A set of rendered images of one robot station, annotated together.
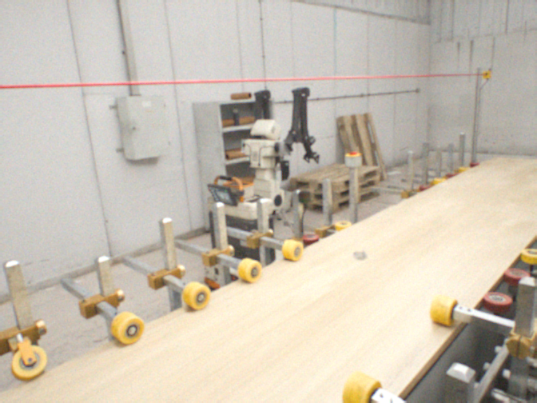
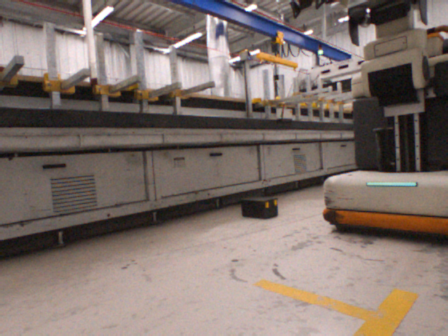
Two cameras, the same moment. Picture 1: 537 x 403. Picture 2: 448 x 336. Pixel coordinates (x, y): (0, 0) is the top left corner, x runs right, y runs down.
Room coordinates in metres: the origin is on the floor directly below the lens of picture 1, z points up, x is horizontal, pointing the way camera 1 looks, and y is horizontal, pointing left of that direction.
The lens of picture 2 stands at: (4.80, -0.86, 0.42)
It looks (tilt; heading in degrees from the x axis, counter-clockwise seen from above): 3 degrees down; 184
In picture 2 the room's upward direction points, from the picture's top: 4 degrees counter-clockwise
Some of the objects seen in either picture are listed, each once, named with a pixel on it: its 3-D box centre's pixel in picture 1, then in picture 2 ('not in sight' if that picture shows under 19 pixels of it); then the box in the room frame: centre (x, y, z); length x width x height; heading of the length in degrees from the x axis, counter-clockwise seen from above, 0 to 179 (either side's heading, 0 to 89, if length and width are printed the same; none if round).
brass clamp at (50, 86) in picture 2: not in sight; (58, 87); (3.36, -1.54, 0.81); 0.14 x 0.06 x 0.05; 135
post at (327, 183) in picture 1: (328, 221); (266, 98); (2.14, -0.32, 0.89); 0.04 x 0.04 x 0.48; 45
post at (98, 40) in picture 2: (438, 175); (102, 80); (3.20, -1.38, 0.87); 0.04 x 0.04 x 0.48; 45
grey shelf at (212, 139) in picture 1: (240, 165); not in sight; (4.90, 0.32, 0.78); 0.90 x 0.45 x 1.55; 135
